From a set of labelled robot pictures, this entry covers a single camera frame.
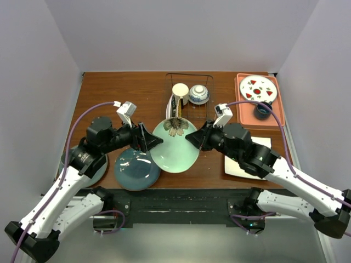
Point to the dark blue cup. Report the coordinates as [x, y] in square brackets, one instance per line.
[262, 111]

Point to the salmon pink tray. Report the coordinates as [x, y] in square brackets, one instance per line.
[245, 111]

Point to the green plate with flower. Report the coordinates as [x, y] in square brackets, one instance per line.
[175, 154]

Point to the dark plate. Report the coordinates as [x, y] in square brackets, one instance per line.
[135, 170]

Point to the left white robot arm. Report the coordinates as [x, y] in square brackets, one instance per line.
[38, 234]

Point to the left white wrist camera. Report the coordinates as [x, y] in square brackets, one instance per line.
[125, 111]

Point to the yellow woven bamboo plate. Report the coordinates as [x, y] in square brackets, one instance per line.
[179, 108]

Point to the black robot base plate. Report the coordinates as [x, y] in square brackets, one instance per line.
[181, 206]

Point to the cream ceramic mug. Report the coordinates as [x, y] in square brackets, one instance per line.
[181, 91]

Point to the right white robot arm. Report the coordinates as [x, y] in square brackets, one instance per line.
[328, 208]

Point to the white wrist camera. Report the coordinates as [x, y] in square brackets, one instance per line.
[125, 111]
[224, 114]

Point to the watermelon pattern white plate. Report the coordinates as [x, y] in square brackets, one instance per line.
[258, 88]

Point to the white plate teal lettered rim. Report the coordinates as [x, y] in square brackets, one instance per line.
[171, 108]

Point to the black wire dish rack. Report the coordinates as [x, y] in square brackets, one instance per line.
[191, 111]

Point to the grey-green round plate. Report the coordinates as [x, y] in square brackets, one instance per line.
[96, 177]

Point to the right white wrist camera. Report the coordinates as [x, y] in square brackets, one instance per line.
[224, 114]

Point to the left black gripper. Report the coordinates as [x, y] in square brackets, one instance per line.
[149, 140]

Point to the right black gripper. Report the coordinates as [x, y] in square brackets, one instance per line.
[198, 137]

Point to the blue floral white bowl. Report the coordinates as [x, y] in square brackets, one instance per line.
[199, 94]

